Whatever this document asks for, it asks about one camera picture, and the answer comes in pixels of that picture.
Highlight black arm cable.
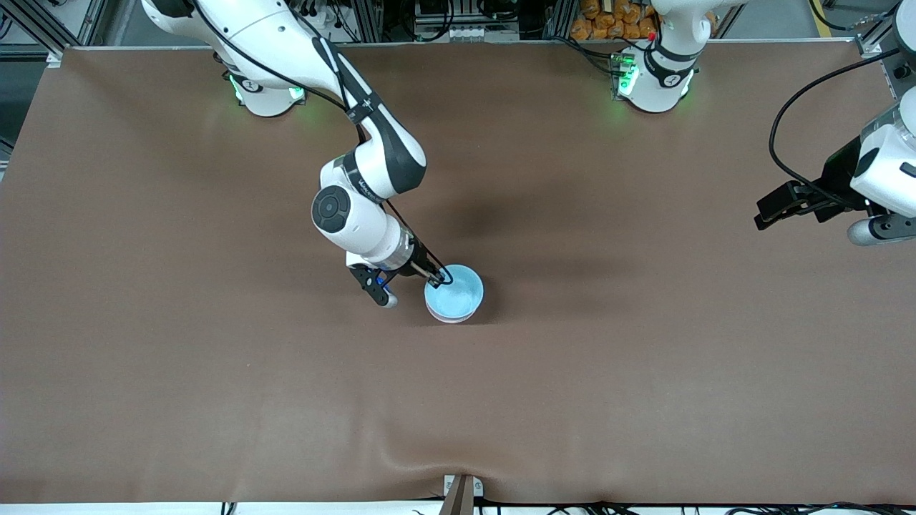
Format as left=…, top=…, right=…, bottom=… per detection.
left=190, top=0, right=454, bottom=287
left=769, top=44, right=916, bottom=210

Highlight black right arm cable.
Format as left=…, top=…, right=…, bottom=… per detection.
left=190, top=0, right=454, bottom=287

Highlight large table mat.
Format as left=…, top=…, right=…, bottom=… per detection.
left=0, top=40, right=916, bottom=506

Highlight metal bracket with post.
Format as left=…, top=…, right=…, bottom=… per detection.
left=443, top=474, right=484, bottom=515

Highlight white power strip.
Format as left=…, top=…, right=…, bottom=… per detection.
left=285, top=6, right=338, bottom=31

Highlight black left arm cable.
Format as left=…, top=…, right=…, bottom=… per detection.
left=769, top=44, right=916, bottom=210

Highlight white bowl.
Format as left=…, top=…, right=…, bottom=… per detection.
left=427, top=306, right=479, bottom=325

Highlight blue bowl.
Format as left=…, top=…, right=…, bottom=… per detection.
left=424, top=264, right=485, bottom=320

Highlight orange snack packets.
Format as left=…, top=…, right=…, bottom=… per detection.
left=570, top=0, right=658, bottom=41

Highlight aluminium frame rail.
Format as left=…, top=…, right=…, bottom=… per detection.
left=0, top=0, right=109, bottom=57
left=857, top=0, right=916, bottom=59

